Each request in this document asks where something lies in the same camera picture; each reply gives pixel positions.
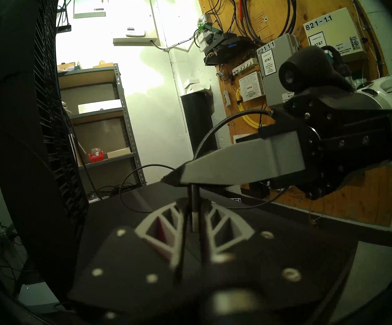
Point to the plywood backboard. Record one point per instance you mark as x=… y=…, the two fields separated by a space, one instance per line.
x=362 y=199

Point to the tall black cylinder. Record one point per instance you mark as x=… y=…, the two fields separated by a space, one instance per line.
x=199 y=124

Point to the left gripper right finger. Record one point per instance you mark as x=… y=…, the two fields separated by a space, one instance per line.
x=223 y=229

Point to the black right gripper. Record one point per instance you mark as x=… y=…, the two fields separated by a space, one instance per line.
x=345 y=138

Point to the white box red label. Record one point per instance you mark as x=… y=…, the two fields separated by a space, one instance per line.
x=89 y=4

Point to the red parts bin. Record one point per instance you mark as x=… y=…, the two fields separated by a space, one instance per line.
x=96 y=156

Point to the white terminal strip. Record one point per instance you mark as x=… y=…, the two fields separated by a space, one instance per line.
x=245 y=67

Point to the grey metal shelf unit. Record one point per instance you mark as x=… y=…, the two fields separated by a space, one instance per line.
x=119 y=90

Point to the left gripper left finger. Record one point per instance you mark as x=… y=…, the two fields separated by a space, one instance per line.
x=168 y=226

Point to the black network switch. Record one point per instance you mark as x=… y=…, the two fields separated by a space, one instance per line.
x=226 y=50

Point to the small white box stack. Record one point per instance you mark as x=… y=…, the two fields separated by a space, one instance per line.
x=196 y=87

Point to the white wall panel box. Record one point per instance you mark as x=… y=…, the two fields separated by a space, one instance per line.
x=131 y=13

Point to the flat tan box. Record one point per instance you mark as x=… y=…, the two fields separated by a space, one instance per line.
x=118 y=153

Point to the black workstation tower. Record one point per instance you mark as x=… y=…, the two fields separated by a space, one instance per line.
x=114 y=209

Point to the beige AT&T box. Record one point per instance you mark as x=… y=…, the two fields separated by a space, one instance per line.
x=334 y=33

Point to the white paper label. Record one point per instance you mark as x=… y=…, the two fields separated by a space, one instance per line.
x=251 y=86

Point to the grey electrical box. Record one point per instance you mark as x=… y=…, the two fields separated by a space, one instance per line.
x=277 y=73

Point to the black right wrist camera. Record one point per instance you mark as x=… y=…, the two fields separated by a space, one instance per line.
x=311 y=68

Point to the white alarm keypad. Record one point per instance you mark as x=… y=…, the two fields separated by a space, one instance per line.
x=135 y=33

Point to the black server rack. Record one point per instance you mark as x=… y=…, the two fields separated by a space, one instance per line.
x=13 y=124

